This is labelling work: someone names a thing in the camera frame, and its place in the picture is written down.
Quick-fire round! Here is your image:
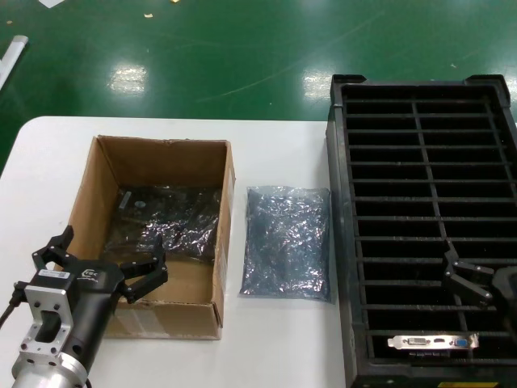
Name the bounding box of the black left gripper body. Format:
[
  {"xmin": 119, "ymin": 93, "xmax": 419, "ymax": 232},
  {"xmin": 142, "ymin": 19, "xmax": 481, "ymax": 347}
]
[{"xmin": 60, "ymin": 258, "xmax": 124, "ymax": 371}]

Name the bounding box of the white plastic pipe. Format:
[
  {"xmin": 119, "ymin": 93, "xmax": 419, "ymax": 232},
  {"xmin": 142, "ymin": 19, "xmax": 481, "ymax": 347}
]
[{"xmin": 0, "ymin": 35, "xmax": 30, "ymax": 92}]

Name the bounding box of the grey translucent antistatic bag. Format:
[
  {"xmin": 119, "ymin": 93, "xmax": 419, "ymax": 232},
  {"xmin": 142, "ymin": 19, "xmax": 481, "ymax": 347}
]
[
  {"xmin": 105, "ymin": 183, "xmax": 222, "ymax": 266},
  {"xmin": 238, "ymin": 184, "xmax": 336, "ymax": 306}
]

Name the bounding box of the silver left wrist bracket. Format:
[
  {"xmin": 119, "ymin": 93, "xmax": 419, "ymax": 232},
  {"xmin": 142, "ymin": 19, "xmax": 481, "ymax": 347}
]
[{"xmin": 18, "ymin": 280, "xmax": 76, "ymax": 359}]

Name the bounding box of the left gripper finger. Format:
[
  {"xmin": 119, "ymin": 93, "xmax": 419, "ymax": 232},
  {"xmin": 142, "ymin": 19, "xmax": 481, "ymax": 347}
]
[
  {"xmin": 31, "ymin": 225, "xmax": 76, "ymax": 280},
  {"xmin": 116, "ymin": 234, "xmax": 170, "ymax": 305}
]

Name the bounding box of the graphics card with silver bracket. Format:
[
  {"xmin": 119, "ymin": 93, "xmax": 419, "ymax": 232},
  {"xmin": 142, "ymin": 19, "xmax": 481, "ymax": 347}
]
[
  {"xmin": 386, "ymin": 333, "xmax": 481, "ymax": 359},
  {"xmin": 111, "ymin": 188, "xmax": 211, "ymax": 254}
]

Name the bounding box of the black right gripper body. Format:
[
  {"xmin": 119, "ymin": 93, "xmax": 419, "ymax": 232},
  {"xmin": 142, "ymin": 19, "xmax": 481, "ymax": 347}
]
[{"xmin": 489, "ymin": 266, "xmax": 517, "ymax": 324}]

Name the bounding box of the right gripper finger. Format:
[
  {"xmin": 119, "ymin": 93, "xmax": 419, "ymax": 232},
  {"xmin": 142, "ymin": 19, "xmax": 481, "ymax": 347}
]
[{"xmin": 442, "ymin": 240, "xmax": 494, "ymax": 310}]

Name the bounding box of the open brown cardboard box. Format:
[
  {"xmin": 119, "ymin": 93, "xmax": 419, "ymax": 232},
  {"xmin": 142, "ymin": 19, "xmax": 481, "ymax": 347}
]
[{"xmin": 66, "ymin": 135, "xmax": 237, "ymax": 340}]

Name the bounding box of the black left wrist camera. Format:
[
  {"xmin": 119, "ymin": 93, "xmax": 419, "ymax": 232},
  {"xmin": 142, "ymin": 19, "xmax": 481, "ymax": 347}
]
[{"xmin": 32, "ymin": 266, "xmax": 78, "ymax": 286}]

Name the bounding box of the black slotted plastic container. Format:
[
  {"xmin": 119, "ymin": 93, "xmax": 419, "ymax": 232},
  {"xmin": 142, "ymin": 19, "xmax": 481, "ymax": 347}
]
[{"xmin": 325, "ymin": 74, "xmax": 517, "ymax": 388}]

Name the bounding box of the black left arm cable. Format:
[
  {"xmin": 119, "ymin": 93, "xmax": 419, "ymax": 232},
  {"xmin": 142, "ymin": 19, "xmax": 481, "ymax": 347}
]
[{"xmin": 0, "ymin": 280, "xmax": 26, "ymax": 331}]

